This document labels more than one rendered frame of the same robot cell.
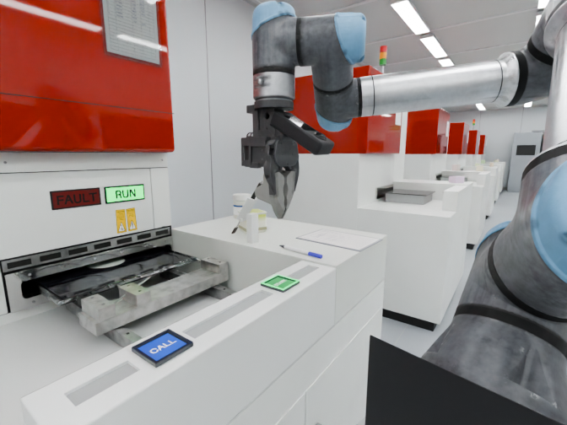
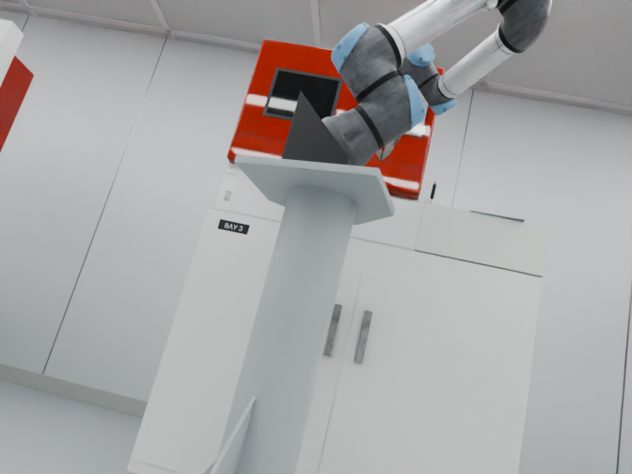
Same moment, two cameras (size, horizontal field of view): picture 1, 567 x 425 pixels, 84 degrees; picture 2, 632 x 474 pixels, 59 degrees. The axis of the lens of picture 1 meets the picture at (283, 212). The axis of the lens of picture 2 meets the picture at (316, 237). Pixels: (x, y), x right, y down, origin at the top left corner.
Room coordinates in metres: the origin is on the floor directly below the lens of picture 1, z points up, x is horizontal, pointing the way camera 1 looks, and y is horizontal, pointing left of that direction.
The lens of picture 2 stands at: (-0.26, -1.29, 0.36)
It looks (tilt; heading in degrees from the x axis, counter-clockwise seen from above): 16 degrees up; 62
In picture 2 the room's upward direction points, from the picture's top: 14 degrees clockwise
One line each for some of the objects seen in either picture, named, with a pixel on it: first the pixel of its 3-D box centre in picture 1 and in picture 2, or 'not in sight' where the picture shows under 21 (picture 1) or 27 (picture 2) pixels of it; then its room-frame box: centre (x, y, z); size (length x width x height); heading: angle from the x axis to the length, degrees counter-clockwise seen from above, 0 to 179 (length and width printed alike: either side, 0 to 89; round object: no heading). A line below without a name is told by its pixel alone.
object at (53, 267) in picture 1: (105, 266); not in sight; (0.87, 0.51, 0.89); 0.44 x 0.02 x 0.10; 144
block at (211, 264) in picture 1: (213, 265); not in sight; (0.89, 0.20, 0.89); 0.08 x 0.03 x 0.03; 54
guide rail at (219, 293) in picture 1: (213, 290); not in sight; (0.84, 0.20, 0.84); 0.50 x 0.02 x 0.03; 54
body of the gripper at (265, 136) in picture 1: (271, 137); not in sight; (0.60, 0.02, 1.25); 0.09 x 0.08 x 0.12; 54
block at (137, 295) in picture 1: (134, 293); not in sight; (0.69, 0.35, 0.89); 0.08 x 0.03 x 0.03; 54
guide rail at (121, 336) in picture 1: (117, 332); not in sight; (0.62, 0.36, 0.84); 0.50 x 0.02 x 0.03; 54
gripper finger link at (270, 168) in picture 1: (274, 170); not in sight; (0.57, 0.02, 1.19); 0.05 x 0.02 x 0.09; 144
